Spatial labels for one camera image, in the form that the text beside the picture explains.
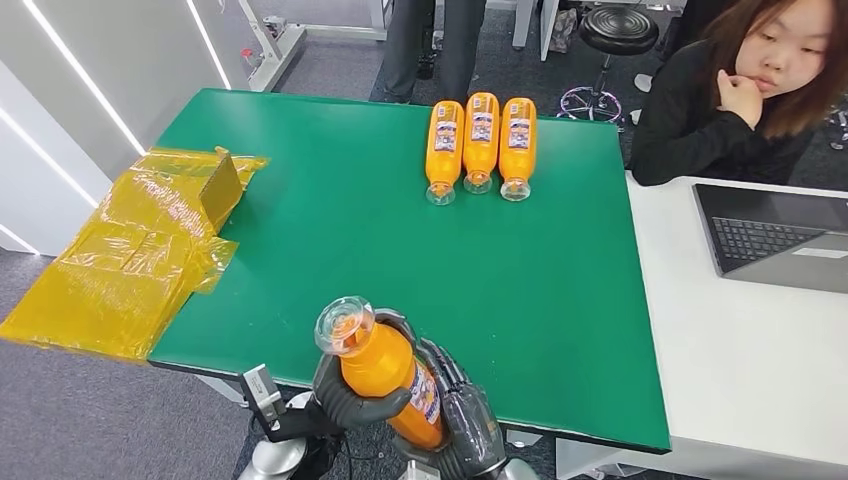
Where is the person's hand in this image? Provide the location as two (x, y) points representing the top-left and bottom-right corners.
(716, 68), (765, 131)

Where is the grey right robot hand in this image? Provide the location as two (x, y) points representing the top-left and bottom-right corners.
(393, 337), (509, 480)

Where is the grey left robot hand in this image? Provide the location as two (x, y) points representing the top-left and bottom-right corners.
(311, 307), (421, 429)

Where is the orange bottle with clear cap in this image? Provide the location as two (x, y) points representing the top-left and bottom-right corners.
(313, 296), (446, 452)
(498, 97), (539, 203)
(425, 99), (466, 207)
(462, 91), (501, 195)

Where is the seated person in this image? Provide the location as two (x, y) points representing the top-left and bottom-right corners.
(629, 0), (848, 189)

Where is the dark grey laptop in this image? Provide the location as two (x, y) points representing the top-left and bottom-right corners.
(692, 183), (848, 295)

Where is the green table mat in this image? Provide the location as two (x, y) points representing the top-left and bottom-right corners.
(146, 87), (672, 456)

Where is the black round stool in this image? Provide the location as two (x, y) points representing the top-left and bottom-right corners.
(557, 5), (661, 127)

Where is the grey patterned bag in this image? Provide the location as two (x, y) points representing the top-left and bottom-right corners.
(548, 6), (580, 54)

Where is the white desk leg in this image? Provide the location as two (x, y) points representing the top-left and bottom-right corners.
(511, 0), (560, 62)

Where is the yellow film wrapped cardboard box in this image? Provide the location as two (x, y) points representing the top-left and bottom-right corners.
(0, 146), (270, 365)

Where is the standing person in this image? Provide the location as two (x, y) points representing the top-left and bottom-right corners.
(382, 0), (489, 106)

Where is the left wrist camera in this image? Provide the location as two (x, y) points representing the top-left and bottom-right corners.
(239, 363), (287, 427)

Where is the white metal stand frame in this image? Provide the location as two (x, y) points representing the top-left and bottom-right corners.
(235, 0), (388, 93)

